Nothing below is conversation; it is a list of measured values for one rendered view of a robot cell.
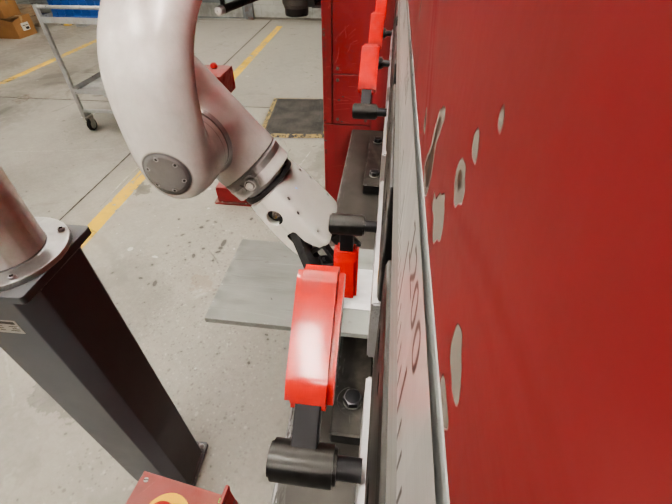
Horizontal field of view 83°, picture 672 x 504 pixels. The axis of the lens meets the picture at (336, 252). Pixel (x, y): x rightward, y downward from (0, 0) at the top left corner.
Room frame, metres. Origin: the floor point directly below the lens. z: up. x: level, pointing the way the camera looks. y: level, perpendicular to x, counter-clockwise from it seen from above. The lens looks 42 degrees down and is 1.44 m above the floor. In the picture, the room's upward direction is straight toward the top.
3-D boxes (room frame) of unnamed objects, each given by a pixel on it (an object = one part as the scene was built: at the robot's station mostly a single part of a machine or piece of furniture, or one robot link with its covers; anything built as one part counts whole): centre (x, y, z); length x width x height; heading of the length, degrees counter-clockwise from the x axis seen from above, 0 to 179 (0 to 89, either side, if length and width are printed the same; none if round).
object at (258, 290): (0.42, 0.05, 1.00); 0.26 x 0.18 x 0.01; 83
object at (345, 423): (0.37, -0.04, 0.89); 0.30 x 0.05 x 0.03; 173
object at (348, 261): (0.25, -0.01, 1.20); 0.04 x 0.02 x 0.10; 83
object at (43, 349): (0.48, 0.56, 0.50); 0.18 x 0.18 x 1.00; 84
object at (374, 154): (1.00, -0.12, 0.89); 0.30 x 0.05 x 0.03; 173
